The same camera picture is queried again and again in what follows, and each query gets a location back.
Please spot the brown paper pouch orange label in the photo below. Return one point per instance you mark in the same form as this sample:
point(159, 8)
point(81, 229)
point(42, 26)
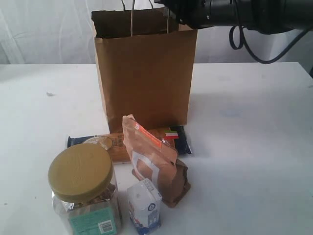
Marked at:
point(167, 173)

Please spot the small white blue carton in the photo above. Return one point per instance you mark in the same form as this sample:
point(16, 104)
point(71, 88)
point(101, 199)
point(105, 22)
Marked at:
point(144, 202)

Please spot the clear jar gold lid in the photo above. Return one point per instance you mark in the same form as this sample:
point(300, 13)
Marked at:
point(85, 191)

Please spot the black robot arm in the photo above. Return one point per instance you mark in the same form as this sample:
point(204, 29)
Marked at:
point(265, 16)

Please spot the brown paper bag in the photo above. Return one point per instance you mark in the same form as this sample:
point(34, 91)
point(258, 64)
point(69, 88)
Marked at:
point(144, 63)

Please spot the spaghetti packet blue orange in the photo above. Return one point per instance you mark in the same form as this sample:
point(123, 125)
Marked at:
point(174, 137)

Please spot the small white paper scrap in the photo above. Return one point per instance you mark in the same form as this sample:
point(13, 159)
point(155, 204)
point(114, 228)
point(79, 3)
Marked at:
point(50, 94)

